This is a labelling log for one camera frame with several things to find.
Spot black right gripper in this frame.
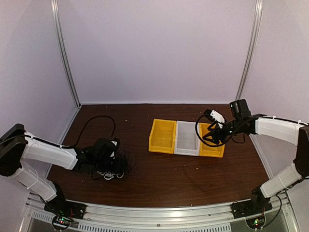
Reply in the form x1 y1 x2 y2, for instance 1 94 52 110
203 118 242 145

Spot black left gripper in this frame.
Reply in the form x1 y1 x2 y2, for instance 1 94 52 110
94 157 128 174

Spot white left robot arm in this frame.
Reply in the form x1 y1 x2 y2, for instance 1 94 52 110
0 124 127 215

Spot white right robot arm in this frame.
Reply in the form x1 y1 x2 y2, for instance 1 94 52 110
196 99 309 214

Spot yellow bin right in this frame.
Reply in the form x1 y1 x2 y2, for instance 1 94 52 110
199 123 225 158

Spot yellow bin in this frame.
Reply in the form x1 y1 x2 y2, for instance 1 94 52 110
148 119 177 154
199 123 225 158

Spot white plastic bin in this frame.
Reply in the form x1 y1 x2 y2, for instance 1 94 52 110
174 121 200 157

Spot yellow bin left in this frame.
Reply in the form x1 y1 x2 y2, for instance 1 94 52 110
148 119 177 154

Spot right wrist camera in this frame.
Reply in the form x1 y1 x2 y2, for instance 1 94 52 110
203 109 226 123

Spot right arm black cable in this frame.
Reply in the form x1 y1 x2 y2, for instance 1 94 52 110
194 113 227 148

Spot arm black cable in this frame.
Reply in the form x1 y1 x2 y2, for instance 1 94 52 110
56 115 116 149
194 113 227 148

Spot tangled black cables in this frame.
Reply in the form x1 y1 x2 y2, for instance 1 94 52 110
90 149 140 181

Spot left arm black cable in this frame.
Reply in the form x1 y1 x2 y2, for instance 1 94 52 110
56 115 116 149

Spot right aluminium corner post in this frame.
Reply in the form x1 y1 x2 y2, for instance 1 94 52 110
235 0 264 100

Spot aluminium corner post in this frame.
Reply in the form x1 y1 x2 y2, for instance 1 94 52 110
235 0 264 100
50 0 81 108

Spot aluminium front rail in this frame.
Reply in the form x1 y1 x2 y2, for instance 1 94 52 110
17 193 300 232

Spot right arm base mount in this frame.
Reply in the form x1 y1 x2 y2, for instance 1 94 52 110
230 200 272 231

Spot left aluminium corner post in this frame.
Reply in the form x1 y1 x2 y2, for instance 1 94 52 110
50 0 81 108

